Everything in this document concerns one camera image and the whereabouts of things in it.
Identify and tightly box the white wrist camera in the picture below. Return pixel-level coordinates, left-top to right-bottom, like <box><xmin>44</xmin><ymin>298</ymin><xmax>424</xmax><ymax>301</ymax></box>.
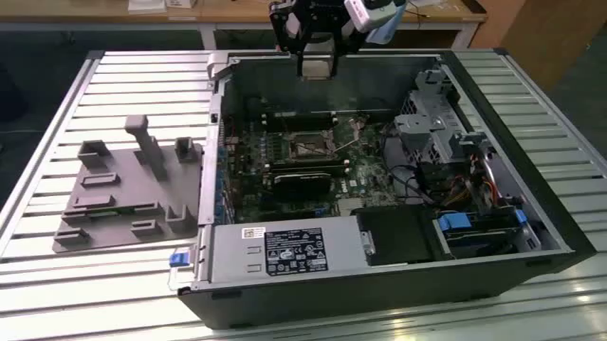
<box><xmin>343</xmin><ymin>0</ymin><xmax>380</xmax><ymax>33</ymax></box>

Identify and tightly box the CPU socket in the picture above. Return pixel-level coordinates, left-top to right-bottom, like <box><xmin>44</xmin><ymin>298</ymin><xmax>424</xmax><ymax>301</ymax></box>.
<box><xmin>287</xmin><ymin>130</ymin><xmax>336</xmax><ymax>161</ymax></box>

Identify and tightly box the grey plastic parts rack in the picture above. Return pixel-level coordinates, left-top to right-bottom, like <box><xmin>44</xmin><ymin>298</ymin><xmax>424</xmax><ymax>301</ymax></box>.
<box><xmin>51</xmin><ymin>114</ymin><xmax>206</xmax><ymax>254</ymax></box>

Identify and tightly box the small silver heat sink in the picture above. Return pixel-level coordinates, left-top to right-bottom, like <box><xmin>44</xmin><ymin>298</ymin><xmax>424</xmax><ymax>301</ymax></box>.
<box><xmin>336</xmin><ymin>197</ymin><xmax>366</xmax><ymax>215</ymax></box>

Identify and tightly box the orange yellow wire bundle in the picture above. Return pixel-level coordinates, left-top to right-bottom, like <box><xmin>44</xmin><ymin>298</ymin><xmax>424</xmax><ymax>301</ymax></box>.
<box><xmin>444</xmin><ymin>173</ymin><xmax>502</xmax><ymax>209</ymax></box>

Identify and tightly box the metal disk bay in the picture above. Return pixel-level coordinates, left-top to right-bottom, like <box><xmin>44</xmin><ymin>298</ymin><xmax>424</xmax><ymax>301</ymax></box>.
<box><xmin>430</xmin><ymin>207</ymin><xmax>546</xmax><ymax>260</ymax></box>

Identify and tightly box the green motherboard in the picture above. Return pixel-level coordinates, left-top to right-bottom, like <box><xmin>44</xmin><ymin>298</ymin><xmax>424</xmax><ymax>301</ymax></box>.
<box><xmin>220</xmin><ymin>109</ymin><xmax>395</xmax><ymax>227</ymax></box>

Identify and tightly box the metal drive cage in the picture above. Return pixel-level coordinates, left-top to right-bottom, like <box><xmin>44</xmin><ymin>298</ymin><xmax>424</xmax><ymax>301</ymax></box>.
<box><xmin>392</xmin><ymin>69</ymin><xmax>492</xmax><ymax>166</ymax></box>

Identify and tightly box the black looped wire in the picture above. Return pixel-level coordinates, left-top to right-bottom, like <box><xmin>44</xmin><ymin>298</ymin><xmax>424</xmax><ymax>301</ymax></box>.
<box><xmin>384</xmin><ymin>163</ymin><xmax>438</xmax><ymax>207</ymax></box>

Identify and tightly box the grey power supply unit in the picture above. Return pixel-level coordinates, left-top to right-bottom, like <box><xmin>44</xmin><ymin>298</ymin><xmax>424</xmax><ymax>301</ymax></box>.
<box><xmin>207</xmin><ymin>215</ymin><xmax>376</xmax><ymax>286</ymax></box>

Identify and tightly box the blue disk carrier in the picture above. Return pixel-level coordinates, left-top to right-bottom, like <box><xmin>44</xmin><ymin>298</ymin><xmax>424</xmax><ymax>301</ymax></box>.
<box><xmin>436</xmin><ymin>212</ymin><xmax>474</xmax><ymax>232</ymax></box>

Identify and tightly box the blue case latch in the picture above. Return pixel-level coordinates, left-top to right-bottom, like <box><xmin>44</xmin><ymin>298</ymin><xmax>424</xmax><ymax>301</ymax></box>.
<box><xmin>170</xmin><ymin>249</ymin><xmax>192</xmax><ymax>268</ymax></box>

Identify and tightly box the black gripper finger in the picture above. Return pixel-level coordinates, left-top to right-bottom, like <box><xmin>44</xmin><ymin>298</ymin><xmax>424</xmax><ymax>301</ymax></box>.
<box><xmin>330</xmin><ymin>12</ymin><xmax>367</xmax><ymax>78</ymax></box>
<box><xmin>268</xmin><ymin>0</ymin><xmax>310</xmax><ymax>78</ymax></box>

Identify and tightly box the wooden desk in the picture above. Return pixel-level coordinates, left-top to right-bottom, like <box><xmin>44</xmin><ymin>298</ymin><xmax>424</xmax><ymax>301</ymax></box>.
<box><xmin>0</xmin><ymin>0</ymin><xmax>490</xmax><ymax>50</ymax></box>

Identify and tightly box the silver square CPU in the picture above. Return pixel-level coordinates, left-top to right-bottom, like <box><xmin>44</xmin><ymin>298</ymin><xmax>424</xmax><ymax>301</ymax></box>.
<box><xmin>303</xmin><ymin>58</ymin><xmax>334</xmax><ymax>81</ymax></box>

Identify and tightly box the large white box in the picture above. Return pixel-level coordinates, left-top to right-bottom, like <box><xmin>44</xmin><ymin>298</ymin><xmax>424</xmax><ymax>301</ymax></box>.
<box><xmin>127</xmin><ymin>0</ymin><xmax>168</xmax><ymax>16</ymax></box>

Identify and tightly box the black open PC case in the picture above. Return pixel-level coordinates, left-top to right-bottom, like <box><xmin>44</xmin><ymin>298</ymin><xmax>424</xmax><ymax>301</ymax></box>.
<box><xmin>176</xmin><ymin>48</ymin><xmax>599</xmax><ymax>330</ymax></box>

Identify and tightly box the green RAM stick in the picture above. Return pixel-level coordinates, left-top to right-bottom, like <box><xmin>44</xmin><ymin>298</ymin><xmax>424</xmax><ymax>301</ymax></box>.
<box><xmin>87</xmin><ymin>208</ymin><xmax>139</xmax><ymax>217</ymax></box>

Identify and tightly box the black graphics card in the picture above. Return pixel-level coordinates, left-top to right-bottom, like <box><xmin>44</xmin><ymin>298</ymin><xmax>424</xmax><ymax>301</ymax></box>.
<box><xmin>271</xmin><ymin>171</ymin><xmax>334</xmax><ymax>200</ymax></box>

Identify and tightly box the black plastic shroud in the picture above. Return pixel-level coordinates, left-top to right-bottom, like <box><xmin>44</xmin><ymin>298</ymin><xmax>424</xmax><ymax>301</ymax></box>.
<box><xmin>354</xmin><ymin>205</ymin><xmax>451</xmax><ymax>267</ymax></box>

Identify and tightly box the wooden cabinet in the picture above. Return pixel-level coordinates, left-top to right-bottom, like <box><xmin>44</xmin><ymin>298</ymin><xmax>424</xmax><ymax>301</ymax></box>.
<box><xmin>467</xmin><ymin>0</ymin><xmax>607</xmax><ymax>92</ymax></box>

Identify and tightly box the black RAM slot bank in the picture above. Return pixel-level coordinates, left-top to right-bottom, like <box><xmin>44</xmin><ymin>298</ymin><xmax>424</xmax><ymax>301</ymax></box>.
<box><xmin>260</xmin><ymin>106</ymin><xmax>339</xmax><ymax>131</ymax></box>

